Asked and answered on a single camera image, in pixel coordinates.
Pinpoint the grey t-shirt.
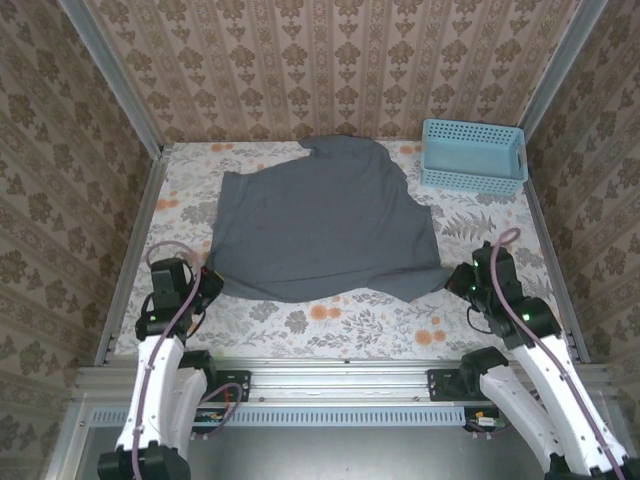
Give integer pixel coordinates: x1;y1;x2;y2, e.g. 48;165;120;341
205;134;451;304

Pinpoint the floral patterned table cover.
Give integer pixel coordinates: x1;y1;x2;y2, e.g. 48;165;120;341
113;139;576;360

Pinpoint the light blue perforated plastic basket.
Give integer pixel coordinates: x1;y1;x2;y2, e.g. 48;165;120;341
419;118;530;197

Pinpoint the small electronics board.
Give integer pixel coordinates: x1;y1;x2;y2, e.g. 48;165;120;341
463;407;506;434
192;407;227;435

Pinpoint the grey sheet metal panel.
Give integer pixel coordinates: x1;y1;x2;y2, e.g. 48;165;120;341
74;404;617;480

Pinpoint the aluminium side rail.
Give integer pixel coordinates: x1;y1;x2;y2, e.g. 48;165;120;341
94;144;174;369
522;184;591;364

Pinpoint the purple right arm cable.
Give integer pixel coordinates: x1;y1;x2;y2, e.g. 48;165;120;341
472;227;627;480

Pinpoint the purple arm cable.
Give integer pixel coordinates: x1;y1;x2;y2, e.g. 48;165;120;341
119;240;246;480
472;227;627;480

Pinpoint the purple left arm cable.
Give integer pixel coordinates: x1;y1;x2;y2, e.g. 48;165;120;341
119;240;246;480

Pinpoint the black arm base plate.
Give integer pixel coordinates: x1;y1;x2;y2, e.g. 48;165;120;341
427;368;481;403
207;369;252;403

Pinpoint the aluminium mounting rail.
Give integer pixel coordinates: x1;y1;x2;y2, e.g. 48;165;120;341
74;359;614;402

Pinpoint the light blue slotted cable duct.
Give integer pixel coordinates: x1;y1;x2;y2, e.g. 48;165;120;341
89;405;467;429

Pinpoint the aluminium frame post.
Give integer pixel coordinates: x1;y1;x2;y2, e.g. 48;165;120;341
57;0;166;157
517;0;609;132

